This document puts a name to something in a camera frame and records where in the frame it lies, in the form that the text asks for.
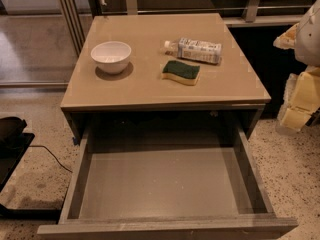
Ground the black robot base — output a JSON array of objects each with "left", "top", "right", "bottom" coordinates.
[{"left": 0, "top": 117, "right": 60, "bottom": 220}]

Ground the green and yellow sponge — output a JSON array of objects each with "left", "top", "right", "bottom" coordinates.
[{"left": 161, "top": 60, "right": 200, "bottom": 86}]

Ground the clear labelled plastic bottle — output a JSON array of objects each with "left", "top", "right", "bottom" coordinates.
[{"left": 164, "top": 38, "right": 222, "bottom": 65}]

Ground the beige drawer cabinet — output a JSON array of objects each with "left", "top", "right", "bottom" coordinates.
[{"left": 61, "top": 14, "right": 271, "bottom": 138}]

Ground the black floor cable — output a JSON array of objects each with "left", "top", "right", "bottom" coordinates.
[{"left": 29, "top": 144, "right": 74, "bottom": 174}]

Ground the open grey top drawer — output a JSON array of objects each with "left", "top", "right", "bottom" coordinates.
[{"left": 38, "top": 117, "right": 297, "bottom": 240}]

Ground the white bowl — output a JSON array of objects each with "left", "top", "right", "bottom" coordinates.
[{"left": 91, "top": 41, "right": 131, "bottom": 74}]

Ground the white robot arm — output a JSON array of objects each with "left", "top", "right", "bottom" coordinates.
[{"left": 273, "top": 0, "right": 320, "bottom": 132}]

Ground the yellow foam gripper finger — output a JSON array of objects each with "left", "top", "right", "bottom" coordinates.
[
  {"left": 279, "top": 66, "right": 320, "bottom": 131},
  {"left": 273, "top": 23, "right": 298, "bottom": 50}
]

